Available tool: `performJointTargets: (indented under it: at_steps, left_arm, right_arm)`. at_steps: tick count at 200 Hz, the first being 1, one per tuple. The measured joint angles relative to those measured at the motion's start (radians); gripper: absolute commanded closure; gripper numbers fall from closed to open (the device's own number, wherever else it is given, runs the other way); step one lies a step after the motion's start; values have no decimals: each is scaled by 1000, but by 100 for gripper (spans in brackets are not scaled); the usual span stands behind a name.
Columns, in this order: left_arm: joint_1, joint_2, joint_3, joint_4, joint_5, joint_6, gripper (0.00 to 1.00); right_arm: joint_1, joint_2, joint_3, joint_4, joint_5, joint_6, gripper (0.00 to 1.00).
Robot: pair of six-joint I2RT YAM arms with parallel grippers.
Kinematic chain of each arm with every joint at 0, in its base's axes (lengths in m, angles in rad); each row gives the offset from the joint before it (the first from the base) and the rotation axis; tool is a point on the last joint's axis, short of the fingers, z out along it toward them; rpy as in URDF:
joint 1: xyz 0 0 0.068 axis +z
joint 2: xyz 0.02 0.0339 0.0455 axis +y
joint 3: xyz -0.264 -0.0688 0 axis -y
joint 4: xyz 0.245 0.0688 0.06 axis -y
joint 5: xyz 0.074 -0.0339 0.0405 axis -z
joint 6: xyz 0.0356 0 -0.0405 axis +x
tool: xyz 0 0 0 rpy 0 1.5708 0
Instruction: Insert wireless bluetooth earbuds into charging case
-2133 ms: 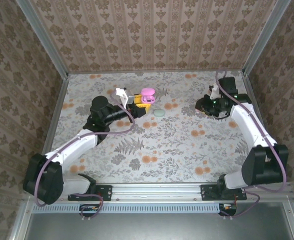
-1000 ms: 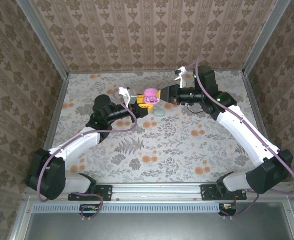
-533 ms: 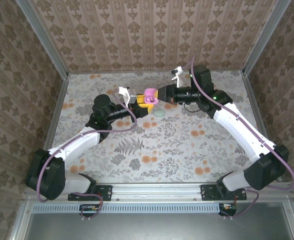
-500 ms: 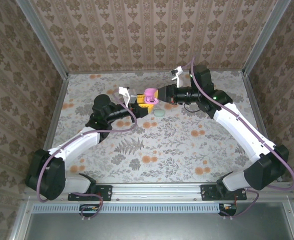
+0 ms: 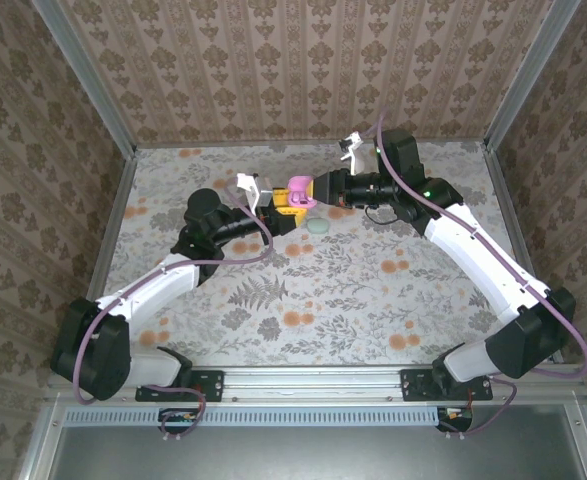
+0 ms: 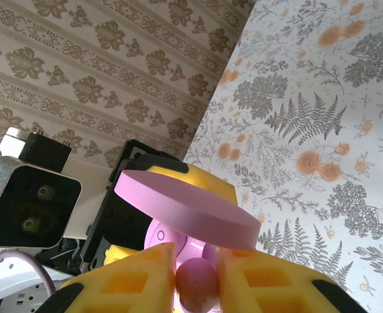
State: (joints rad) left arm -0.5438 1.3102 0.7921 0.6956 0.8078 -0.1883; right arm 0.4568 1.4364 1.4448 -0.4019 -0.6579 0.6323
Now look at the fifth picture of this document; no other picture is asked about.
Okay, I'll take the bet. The pink earbud charging case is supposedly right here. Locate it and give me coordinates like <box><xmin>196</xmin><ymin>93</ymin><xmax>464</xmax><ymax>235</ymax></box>
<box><xmin>285</xmin><ymin>174</ymin><xmax>319</xmax><ymax>209</ymax></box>

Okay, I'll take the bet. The aluminium frame post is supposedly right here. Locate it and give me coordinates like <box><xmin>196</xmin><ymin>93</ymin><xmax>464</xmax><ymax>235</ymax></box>
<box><xmin>483</xmin><ymin>0</ymin><xmax>582</xmax><ymax>149</ymax></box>
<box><xmin>32</xmin><ymin>0</ymin><xmax>138</xmax><ymax>156</ymax></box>

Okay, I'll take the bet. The black connector with wires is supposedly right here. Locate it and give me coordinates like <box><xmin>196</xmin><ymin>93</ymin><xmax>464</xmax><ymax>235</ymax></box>
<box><xmin>158</xmin><ymin>407</ymin><xmax>199</xmax><ymax>434</ymax></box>
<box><xmin>435</xmin><ymin>405</ymin><xmax>474</xmax><ymax>434</ymax></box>

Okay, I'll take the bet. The aluminium mounting rail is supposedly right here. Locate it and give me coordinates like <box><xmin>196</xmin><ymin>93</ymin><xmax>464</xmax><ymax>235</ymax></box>
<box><xmin>46</xmin><ymin>364</ymin><xmax>587</xmax><ymax>403</ymax></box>

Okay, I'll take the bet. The grey sheet metal panel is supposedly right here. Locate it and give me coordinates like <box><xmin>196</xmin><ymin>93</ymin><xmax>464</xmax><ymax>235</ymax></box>
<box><xmin>20</xmin><ymin>399</ymin><xmax>587</xmax><ymax>480</ymax></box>

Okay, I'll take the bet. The aluminium table side rail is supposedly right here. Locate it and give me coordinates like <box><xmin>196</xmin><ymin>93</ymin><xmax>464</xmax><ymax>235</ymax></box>
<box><xmin>482</xmin><ymin>141</ymin><xmax>565</xmax><ymax>365</ymax></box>
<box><xmin>85</xmin><ymin>147</ymin><xmax>139</xmax><ymax>304</ymax></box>

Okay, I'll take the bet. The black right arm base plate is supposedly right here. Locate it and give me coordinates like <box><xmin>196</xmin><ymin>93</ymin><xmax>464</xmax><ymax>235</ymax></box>
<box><xmin>400</xmin><ymin>368</ymin><xmax>494</xmax><ymax>403</ymax></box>

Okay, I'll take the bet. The grey slotted cable duct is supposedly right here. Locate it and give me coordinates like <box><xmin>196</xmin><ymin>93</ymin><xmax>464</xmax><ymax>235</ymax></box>
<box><xmin>64</xmin><ymin>405</ymin><xmax>439</xmax><ymax>427</ymax></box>

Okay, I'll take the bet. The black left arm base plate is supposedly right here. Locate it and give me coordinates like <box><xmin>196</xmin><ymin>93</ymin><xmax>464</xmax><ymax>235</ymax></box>
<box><xmin>135</xmin><ymin>369</ymin><xmax>225</xmax><ymax>403</ymax></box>

